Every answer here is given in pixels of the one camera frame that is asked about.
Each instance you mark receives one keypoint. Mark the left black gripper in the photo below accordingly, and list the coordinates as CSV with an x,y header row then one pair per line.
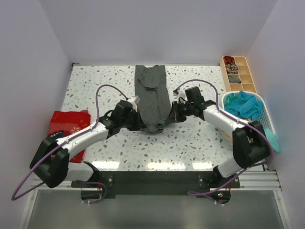
x,y
139,125

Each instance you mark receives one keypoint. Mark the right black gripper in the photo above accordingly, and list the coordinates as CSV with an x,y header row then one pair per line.
x,y
174,116

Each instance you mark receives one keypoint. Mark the dark grey t shirt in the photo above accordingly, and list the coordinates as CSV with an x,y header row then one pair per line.
x,y
150,86

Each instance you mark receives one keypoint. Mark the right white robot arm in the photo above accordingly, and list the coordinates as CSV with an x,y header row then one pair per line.
x,y
250,144

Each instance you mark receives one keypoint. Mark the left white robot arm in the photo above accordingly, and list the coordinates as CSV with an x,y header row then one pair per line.
x,y
51,162

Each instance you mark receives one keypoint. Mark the grey rolled socks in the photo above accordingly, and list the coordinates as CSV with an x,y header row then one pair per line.
x,y
233,79

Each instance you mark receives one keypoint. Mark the wooden compartment organizer box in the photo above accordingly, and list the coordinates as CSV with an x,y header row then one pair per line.
x,y
247,83

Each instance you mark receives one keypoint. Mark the teal t shirt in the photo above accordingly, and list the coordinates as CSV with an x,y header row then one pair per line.
x,y
247,105

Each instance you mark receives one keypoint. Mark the patterned rolled socks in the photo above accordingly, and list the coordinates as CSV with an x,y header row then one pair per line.
x,y
232,69

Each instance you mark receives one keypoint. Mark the red black rolled socks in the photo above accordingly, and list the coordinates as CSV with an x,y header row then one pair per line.
x,y
229,60

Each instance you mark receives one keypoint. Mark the beige t shirt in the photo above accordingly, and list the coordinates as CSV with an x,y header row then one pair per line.
x,y
226,136

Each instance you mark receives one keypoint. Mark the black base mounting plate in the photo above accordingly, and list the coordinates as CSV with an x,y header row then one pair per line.
x,y
173,183

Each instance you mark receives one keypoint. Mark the white perforated laundry basket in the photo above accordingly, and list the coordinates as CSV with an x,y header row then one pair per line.
x,y
264,114

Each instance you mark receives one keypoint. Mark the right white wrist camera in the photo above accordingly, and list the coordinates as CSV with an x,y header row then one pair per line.
x,y
180,93

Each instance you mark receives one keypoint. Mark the aluminium rail frame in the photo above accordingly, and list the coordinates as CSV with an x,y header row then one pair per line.
x,y
31,199

